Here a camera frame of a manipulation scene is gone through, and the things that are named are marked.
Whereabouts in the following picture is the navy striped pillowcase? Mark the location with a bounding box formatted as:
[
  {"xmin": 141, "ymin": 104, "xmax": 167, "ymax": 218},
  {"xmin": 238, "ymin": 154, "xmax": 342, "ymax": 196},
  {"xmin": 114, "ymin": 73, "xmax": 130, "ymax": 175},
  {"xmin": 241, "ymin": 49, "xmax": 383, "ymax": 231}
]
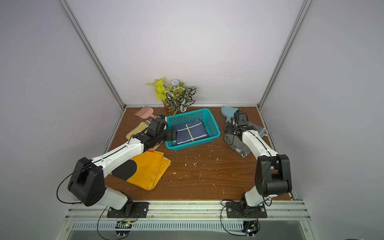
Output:
[{"xmin": 172, "ymin": 120, "xmax": 209, "ymax": 145}]

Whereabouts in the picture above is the teal plastic laundry basket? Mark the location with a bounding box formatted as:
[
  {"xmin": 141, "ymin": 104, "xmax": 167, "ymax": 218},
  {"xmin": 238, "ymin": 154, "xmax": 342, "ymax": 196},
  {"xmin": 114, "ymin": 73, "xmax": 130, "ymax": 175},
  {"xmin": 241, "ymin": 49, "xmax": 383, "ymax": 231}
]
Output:
[{"xmin": 166, "ymin": 109, "xmax": 221, "ymax": 152}]

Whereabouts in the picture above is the pale yellow pillowcase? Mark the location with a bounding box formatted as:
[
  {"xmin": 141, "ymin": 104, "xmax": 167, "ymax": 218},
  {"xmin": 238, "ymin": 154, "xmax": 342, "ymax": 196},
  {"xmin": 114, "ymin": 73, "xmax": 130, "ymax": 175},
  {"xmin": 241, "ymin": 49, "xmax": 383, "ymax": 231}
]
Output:
[{"xmin": 124, "ymin": 121, "xmax": 159, "ymax": 153}]

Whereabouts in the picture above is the yellow cartoon pillowcase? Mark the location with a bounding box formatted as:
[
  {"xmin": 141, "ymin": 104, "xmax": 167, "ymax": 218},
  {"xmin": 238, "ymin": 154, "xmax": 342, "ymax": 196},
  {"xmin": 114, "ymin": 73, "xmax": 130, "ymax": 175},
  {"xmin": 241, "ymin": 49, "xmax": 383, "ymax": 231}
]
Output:
[{"xmin": 111, "ymin": 150, "xmax": 171, "ymax": 191}]

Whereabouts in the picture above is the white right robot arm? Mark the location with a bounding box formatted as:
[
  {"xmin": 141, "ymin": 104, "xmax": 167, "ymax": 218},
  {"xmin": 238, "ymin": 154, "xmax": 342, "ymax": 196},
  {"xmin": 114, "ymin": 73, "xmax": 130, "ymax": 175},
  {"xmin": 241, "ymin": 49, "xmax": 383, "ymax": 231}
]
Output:
[{"xmin": 222, "ymin": 107, "xmax": 292, "ymax": 208}]

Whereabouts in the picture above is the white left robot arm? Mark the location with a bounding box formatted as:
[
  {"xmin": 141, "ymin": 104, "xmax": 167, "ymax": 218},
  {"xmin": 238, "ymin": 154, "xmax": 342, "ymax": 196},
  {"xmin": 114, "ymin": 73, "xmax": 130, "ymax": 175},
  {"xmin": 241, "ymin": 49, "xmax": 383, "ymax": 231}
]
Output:
[{"xmin": 68, "ymin": 118, "xmax": 177, "ymax": 211}]

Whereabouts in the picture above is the pink hand brush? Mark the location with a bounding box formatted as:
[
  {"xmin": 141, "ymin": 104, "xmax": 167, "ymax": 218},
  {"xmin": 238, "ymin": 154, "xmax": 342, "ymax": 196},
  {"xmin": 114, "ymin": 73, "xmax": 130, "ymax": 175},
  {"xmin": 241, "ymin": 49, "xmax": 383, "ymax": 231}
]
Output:
[{"xmin": 135, "ymin": 106, "xmax": 158, "ymax": 120}]

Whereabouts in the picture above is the artificial potted plant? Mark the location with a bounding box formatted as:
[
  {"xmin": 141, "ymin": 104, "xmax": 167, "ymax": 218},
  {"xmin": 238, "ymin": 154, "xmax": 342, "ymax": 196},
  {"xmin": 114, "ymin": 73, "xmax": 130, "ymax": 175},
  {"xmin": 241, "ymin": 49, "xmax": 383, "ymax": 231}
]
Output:
[{"xmin": 147, "ymin": 78, "xmax": 197, "ymax": 116}]

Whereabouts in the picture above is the right controller board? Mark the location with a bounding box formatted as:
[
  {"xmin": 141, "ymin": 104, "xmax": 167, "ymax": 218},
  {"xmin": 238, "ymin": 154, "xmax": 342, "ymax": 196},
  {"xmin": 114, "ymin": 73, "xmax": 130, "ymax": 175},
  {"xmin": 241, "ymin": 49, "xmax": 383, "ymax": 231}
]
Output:
[{"xmin": 242, "ymin": 220, "xmax": 260, "ymax": 238}]

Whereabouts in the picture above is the controller board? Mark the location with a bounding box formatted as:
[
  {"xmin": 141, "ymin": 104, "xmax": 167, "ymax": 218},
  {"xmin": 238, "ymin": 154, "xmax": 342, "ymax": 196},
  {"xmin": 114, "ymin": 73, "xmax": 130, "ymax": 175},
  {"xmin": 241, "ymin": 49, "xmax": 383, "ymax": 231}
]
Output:
[
  {"xmin": 115, "ymin": 221, "xmax": 133, "ymax": 239},
  {"xmin": 242, "ymin": 220, "xmax": 260, "ymax": 238}
]

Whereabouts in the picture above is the left controller board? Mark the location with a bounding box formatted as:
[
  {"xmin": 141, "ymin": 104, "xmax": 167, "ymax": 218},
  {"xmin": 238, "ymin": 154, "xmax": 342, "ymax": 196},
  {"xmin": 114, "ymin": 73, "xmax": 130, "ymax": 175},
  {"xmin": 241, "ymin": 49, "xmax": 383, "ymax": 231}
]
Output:
[{"xmin": 115, "ymin": 221, "xmax": 133, "ymax": 239}]

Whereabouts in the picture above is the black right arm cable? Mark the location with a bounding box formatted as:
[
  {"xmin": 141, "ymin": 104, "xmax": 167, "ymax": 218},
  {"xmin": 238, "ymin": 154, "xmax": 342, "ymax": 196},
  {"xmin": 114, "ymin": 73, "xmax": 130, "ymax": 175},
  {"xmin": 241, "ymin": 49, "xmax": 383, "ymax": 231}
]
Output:
[{"xmin": 218, "ymin": 202, "xmax": 250, "ymax": 237}]

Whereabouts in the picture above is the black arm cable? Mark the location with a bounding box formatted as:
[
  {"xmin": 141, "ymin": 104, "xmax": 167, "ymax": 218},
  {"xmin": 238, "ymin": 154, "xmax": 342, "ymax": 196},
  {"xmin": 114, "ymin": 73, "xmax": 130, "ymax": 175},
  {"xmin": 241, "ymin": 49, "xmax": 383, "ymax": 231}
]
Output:
[
  {"xmin": 218, "ymin": 202, "xmax": 250, "ymax": 237},
  {"xmin": 56, "ymin": 163, "xmax": 91, "ymax": 205}
]

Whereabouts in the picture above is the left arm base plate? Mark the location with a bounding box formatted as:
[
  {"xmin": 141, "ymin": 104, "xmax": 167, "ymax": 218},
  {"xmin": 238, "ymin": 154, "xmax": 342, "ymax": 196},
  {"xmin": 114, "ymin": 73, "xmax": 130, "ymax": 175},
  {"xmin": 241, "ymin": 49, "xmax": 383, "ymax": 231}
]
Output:
[{"xmin": 107, "ymin": 202, "xmax": 150, "ymax": 219}]

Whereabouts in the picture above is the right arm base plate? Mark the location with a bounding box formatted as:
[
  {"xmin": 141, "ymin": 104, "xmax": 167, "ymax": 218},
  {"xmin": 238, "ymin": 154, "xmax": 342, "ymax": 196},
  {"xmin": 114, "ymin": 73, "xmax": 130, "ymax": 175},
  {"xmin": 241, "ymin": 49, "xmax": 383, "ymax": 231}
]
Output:
[{"xmin": 225, "ymin": 202, "xmax": 268, "ymax": 219}]

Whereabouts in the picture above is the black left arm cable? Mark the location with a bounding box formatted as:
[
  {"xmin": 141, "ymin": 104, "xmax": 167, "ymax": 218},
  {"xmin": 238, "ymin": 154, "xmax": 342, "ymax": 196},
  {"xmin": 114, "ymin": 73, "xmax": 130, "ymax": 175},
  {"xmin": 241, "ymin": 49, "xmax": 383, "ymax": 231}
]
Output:
[{"xmin": 56, "ymin": 163, "xmax": 91, "ymax": 205}]

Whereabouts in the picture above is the aluminium front rail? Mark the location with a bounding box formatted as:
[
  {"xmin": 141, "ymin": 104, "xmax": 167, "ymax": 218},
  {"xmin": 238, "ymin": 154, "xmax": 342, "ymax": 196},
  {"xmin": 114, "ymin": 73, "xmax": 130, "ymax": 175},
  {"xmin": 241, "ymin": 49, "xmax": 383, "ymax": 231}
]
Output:
[{"xmin": 56, "ymin": 200, "xmax": 318, "ymax": 240}]

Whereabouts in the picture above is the aluminium corner post left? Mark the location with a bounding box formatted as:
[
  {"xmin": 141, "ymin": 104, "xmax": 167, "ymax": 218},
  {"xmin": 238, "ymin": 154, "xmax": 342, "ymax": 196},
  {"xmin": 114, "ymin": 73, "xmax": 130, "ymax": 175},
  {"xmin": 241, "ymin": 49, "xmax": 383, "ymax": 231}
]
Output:
[{"xmin": 58, "ymin": 0, "xmax": 126, "ymax": 110}]

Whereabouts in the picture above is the aluminium corner post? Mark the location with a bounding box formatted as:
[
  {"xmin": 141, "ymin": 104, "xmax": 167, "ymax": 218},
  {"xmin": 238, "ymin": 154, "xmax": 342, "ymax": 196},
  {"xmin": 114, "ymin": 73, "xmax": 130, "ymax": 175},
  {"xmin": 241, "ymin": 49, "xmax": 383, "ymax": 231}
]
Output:
[
  {"xmin": 258, "ymin": 0, "xmax": 313, "ymax": 110},
  {"xmin": 58, "ymin": 0, "xmax": 126, "ymax": 110}
]

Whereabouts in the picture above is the aluminium corner post right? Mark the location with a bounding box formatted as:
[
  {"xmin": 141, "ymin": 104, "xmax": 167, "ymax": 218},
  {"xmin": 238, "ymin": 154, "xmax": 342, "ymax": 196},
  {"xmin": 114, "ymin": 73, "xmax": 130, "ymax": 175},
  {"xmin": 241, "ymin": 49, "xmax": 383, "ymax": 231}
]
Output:
[{"xmin": 258, "ymin": 0, "xmax": 313, "ymax": 110}]

